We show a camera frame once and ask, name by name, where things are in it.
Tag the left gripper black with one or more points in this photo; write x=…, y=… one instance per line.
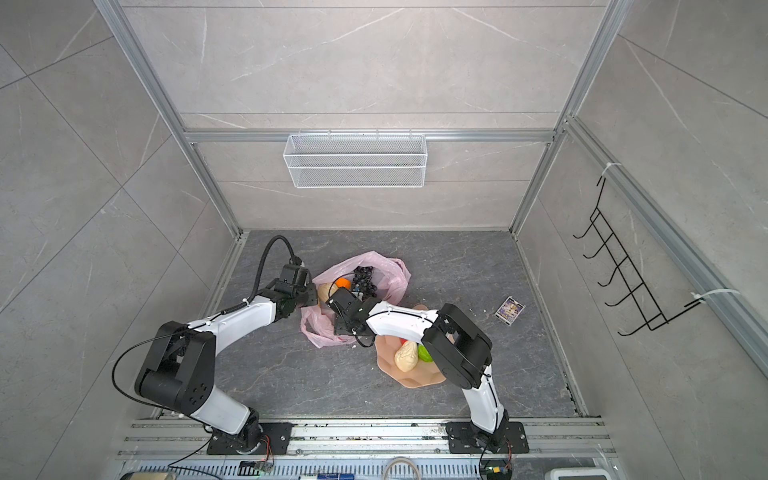
x=313, y=294

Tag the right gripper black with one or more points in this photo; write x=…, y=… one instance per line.
x=339, y=328

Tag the beige fake fruit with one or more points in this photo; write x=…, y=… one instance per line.
x=406, y=357
x=324, y=291

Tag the pink plastic bag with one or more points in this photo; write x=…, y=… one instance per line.
x=390, y=275

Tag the green fake fruit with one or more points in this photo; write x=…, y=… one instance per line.
x=423, y=354

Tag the pink scalloped plate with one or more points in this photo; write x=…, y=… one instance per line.
x=408, y=372

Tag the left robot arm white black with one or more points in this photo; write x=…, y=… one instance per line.
x=178, y=372

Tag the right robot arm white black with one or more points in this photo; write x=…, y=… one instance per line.
x=459, y=348

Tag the dark fake grape bunch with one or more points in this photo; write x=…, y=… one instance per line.
x=362, y=282

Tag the small printed card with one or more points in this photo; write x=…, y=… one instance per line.
x=509, y=311

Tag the white wire mesh basket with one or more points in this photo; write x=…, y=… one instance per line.
x=370, y=160

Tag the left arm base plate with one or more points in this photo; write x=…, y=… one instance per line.
x=254, y=439

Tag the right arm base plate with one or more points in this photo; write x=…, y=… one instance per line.
x=465, y=438

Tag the black wire hook rack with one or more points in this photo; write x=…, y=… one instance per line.
x=626, y=273

